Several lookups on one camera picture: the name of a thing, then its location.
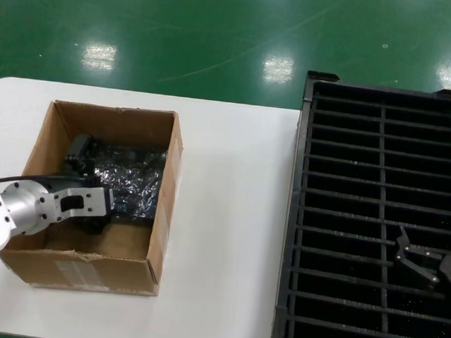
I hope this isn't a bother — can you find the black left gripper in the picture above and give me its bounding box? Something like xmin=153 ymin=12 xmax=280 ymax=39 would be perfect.
xmin=42 ymin=131 xmax=119 ymax=237

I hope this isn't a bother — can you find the brown cardboard box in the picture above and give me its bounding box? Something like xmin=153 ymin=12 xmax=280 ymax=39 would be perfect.
xmin=0 ymin=96 xmax=187 ymax=299

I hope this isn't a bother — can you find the black slotted plastic container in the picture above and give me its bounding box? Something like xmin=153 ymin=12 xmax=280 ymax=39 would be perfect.
xmin=271 ymin=69 xmax=451 ymax=338

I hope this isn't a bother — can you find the crumpled silver antistatic bag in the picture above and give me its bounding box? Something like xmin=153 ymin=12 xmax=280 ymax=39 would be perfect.
xmin=90 ymin=165 xmax=162 ymax=224

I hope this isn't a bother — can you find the left wrist camera silver bracket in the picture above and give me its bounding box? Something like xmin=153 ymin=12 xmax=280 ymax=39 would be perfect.
xmin=51 ymin=184 xmax=116 ymax=225

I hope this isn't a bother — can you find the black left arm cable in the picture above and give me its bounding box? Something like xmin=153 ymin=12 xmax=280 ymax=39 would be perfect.
xmin=0 ymin=169 xmax=66 ymax=192

